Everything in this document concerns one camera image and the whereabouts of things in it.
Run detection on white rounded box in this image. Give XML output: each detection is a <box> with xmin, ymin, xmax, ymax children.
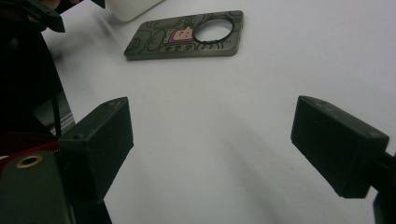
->
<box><xmin>105</xmin><ymin>0</ymin><xmax>165</xmax><ymax>22</ymax></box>

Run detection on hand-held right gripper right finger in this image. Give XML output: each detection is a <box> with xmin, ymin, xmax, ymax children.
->
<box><xmin>290</xmin><ymin>95</ymin><xmax>396</xmax><ymax>224</ymax></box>

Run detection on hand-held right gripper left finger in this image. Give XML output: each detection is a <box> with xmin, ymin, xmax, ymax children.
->
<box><xmin>58</xmin><ymin>96</ymin><xmax>134</xmax><ymax>224</ymax></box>

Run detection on olive cartoon print phone case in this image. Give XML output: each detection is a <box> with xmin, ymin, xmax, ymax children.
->
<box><xmin>123</xmin><ymin>9</ymin><xmax>245</xmax><ymax>62</ymax></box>

